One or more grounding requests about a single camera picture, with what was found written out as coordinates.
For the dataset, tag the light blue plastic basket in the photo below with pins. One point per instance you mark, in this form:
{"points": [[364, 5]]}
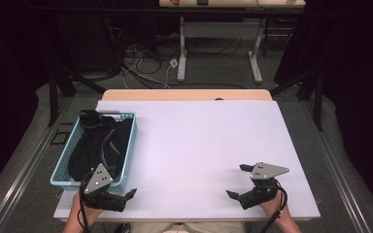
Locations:
{"points": [[128, 152]]}

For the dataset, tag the person's left hand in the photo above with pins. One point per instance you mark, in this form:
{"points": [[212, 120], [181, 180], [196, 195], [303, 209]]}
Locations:
{"points": [[79, 207]]}

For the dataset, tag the black garment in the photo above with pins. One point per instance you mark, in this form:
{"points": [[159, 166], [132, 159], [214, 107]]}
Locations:
{"points": [[90, 152]]}

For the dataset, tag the black metal stand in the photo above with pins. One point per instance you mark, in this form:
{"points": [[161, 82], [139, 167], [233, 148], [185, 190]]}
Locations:
{"points": [[319, 103], [53, 97]]}

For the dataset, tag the white plug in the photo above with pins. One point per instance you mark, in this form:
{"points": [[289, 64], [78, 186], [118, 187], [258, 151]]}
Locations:
{"points": [[174, 63]]}

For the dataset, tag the black horizontal bar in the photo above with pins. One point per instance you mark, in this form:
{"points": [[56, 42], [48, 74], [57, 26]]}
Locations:
{"points": [[110, 10]]}

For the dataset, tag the metal floor rail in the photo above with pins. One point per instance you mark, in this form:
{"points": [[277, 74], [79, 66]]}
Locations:
{"points": [[22, 176], [336, 161]]}

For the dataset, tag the person's dark shoe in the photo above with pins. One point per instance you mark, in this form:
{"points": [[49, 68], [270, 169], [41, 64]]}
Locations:
{"points": [[123, 228]]}

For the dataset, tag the white desk with metal legs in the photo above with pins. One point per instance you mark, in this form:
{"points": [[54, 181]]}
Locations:
{"points": [[182, 48]]}

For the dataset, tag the person's beige pants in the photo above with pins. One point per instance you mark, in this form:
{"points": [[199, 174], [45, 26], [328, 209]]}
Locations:
{"points": [[187, 228]]}

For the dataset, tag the dark curtain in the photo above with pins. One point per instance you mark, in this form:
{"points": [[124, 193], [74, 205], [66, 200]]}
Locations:
{"points": [[3, 97], [359, 97]]}

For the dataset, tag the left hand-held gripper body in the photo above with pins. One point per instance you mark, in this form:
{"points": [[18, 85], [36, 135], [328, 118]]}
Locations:
{"points": [[98, 181]]}

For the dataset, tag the small dark device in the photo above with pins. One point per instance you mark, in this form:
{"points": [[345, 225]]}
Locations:
{"points": [[202, 2]]}

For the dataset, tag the person's right hand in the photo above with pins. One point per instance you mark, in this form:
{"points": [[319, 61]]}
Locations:
{"points": [[275, 205]]}

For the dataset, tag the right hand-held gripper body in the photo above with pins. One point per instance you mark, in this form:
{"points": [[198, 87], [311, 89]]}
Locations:
{"points": [[267, 171]]}

